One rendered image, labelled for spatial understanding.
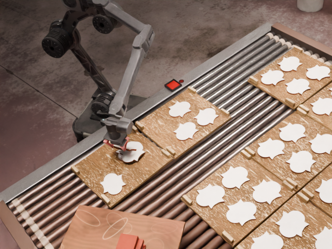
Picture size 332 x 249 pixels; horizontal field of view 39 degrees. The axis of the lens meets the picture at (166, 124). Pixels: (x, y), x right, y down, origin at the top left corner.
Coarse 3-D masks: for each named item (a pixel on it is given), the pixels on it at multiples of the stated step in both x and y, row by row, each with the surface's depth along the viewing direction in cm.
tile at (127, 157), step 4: (128, 144) 245; (132, 144) 245; (136, 144) 245; (140, 144) 244; (136, 148) 243; (140, 148) 243; (120, 152) 242; (124, 152) 242; (128, 152) 242; (132, 152) 241; (136, 152) 241; (140, 152) 241; (144, 152) 240; (124, 156) 240; (128, 156) 240; (132, 156) 239; (136, 156) 239; (140, 156) 240; (124, 160) 238; (128, 160) 238; (132, 160) 238; (136, 160) 237
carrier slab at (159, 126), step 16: (176, 96) 271; (192, 96) 270; (160, 112) 264; (192, 112) 261; (144, 128) 256; (160, 128) 255; (176, 128) 253; (208, 128) 250; (160, 144) 247; (176, 144) 245; (192, 144) 244
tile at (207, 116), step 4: (208, 108) 260; (200, 112) 258; (204, 112) 258; (208, 112) 258; (212, 112) 257; (196, 116) 257; (200, 116) 256; (204, 116) 256; (208, 116) 256; (212, 116) 255; (216, 116) 255; (200, 120) 254; (204, 120) 254; (208, 120) 253; (212, 120) 253; (200, 124) 252; (204, 124) 252
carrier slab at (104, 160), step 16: (144, 144) 248; (96, 160) 244; (112, 160) 243; (144, 160) 241; (160, 160) 239; (80, 176) 238; (96, 176) 237; (128, 176) 234; (144, 176) 233; (96, 192) 230; (128, 192) 227
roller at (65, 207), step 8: (280, 56) 288; (256, 72) 280; (232, 88) 273; (240, 88) 274; (224, 96) 269; (216, 104) 267; (80, 192) 234; (88, 192) 233; (72, 200) 230; (80, 200) 232; (56, 208) 228; (64, 208) 228; (48, 216) 225; (56, 216) 226; (32, 224) 223; (40, 224) 223; (32, 232) 221
